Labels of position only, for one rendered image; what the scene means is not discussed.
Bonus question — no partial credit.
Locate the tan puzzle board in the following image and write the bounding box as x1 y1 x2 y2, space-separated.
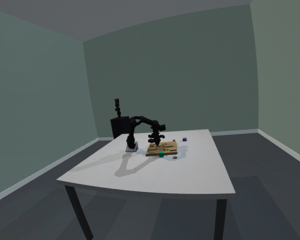
145 141 178 157

